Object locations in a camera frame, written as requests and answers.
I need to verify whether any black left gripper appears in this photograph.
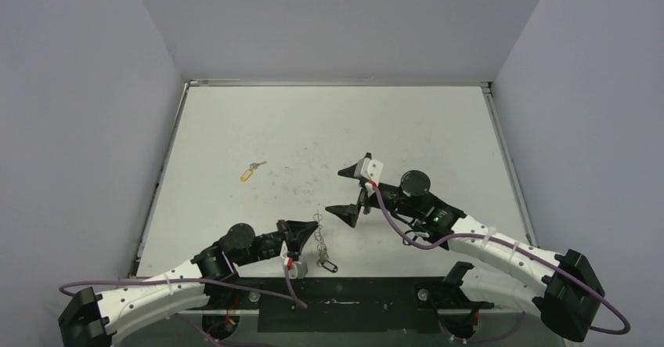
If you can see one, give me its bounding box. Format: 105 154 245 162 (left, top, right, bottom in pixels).
235 219 319 266

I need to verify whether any silver carabiner keyring with rings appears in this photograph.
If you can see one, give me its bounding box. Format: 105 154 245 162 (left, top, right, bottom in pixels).
312 211 329 267

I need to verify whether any black key tag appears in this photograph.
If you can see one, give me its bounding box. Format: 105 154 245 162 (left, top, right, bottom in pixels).
316 259 338 273

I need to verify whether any silver key with ring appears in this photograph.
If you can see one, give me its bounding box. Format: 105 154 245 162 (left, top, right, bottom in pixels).
250 161 266 171

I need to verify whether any yellow key tag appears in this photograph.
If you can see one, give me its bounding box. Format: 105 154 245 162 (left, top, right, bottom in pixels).
240 168 254 183

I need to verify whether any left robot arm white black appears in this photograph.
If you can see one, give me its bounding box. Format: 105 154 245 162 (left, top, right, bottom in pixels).
58 220 319 346

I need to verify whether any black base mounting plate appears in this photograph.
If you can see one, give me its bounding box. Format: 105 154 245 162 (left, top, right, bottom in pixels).
200 277 494 338

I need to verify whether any aluminium front rail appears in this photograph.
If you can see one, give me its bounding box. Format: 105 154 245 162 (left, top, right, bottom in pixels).
107 277 576 316

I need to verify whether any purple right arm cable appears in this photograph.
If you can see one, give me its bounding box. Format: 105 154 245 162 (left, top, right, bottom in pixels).
370 183 632 345

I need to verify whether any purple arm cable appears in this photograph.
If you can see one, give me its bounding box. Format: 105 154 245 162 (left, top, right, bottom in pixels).
370 183 632 345
58 258 308 347

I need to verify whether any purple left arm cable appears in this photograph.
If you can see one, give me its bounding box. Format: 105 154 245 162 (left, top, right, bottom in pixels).
58 258 308 347

